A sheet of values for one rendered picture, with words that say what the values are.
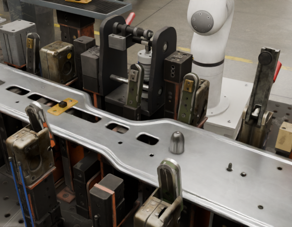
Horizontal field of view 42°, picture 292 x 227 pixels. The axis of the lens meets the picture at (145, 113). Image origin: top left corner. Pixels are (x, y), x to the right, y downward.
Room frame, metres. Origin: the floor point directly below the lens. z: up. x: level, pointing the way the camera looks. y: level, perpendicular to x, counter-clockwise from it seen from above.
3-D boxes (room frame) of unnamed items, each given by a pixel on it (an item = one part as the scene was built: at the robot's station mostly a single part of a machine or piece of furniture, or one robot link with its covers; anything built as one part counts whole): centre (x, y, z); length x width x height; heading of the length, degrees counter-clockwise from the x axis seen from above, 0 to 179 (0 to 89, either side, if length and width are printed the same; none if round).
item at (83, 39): (1.09, 0.19, 0.90); 0.05 x 0.05 x 0.40; 58
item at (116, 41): (0.98, 0.03, 0.94); 0.18 x 0.13 x 0.49; 58
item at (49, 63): (1.08, 0.27, 0.89); 0.13 x 0.11 x 0.38; 148
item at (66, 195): (0.87, 0.21, 0.84); 0.13 x 0.05 x 0.29; 148
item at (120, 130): (0.77, 0.07, 0.84); 0.12 x 0.05 x 0.29; 148
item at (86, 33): (1.27, 0.24, 0.92); 0.10 x 0.08 x 0.45; 58
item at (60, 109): (0.86, 0.22, 1.01); 0.08 x 0.04 x 0.01; 148
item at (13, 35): (1.18, 0.41, 0.90); 0.13 x 0.10 x 0.41; 148
